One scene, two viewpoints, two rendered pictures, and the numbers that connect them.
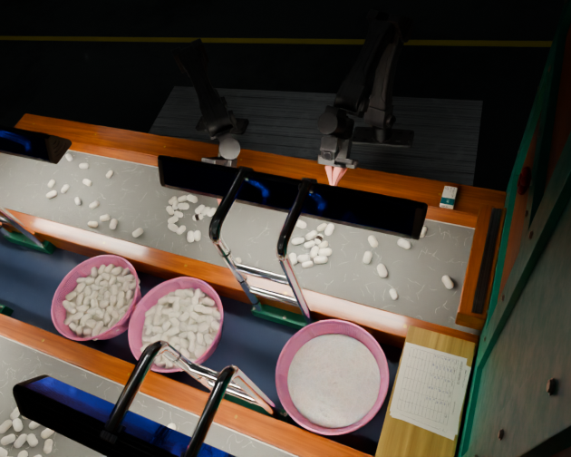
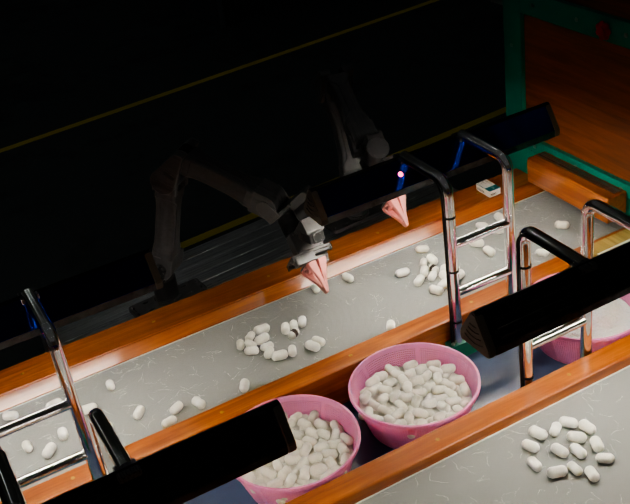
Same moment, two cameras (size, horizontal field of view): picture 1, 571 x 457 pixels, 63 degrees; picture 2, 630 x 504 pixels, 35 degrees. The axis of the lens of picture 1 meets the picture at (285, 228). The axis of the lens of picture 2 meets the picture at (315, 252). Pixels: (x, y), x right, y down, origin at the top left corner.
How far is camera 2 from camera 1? 184 cm
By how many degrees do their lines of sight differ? 50
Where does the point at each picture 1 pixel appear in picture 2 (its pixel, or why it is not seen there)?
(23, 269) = not seen: outside the picture
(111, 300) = (310, 438)
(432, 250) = (523, 222)
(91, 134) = (16, 376)
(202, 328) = (440, 376)
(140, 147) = (120, 340)
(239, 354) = (486, 387)
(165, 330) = (407, 407)
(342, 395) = (605, 319)
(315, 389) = not seen: hidden behind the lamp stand
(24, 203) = not seen: hidden behind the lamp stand
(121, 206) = (178, 392)
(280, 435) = (614, 353)
